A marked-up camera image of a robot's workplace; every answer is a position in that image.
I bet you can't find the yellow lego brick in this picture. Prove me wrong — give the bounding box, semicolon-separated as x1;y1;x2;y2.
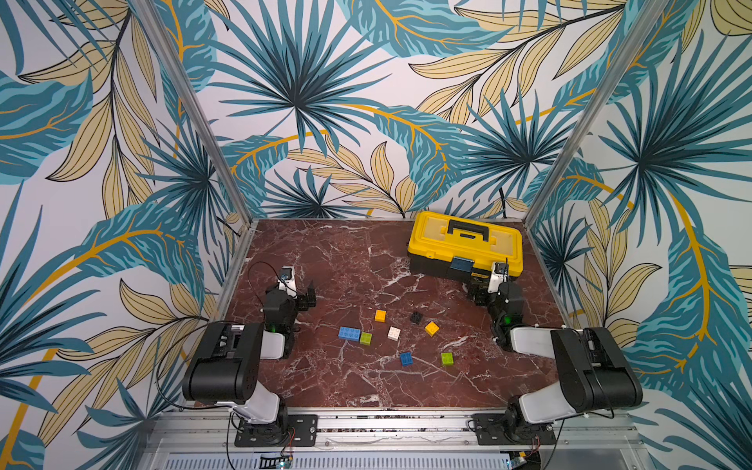
425;321;440;337

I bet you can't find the black lego brick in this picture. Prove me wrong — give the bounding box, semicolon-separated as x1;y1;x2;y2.
410;311;423;325

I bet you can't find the white lego brick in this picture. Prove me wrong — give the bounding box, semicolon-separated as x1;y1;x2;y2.
388;326;401;342

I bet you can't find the dark blue lego brick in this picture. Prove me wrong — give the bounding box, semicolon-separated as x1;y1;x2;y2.
399;352;413;366

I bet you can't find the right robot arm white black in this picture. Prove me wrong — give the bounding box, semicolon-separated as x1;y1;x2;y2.
468;281;644;438

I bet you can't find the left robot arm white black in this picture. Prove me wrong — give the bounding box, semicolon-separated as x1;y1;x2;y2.
182;282;316;426

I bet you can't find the blue 2x4 lego brick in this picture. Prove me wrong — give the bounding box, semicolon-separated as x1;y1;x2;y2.
338;327;362;342

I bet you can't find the yellow black toolbox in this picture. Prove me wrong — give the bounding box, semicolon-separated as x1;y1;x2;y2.
407;211;524;282

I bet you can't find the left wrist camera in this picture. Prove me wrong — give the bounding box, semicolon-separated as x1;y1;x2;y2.
278;266;298;297

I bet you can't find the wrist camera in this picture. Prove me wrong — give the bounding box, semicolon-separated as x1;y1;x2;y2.
278;266;298;297
488;262;509;294

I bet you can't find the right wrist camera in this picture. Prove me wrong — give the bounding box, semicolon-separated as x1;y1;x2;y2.
488;262;509;294

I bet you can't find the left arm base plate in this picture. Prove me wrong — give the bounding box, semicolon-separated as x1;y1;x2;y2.
234;414;318;448

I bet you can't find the aluminium front rail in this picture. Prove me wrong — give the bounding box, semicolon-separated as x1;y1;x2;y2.
135;407;654;469

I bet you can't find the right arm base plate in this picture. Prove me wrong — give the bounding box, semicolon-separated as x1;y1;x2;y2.
468;413;556;447

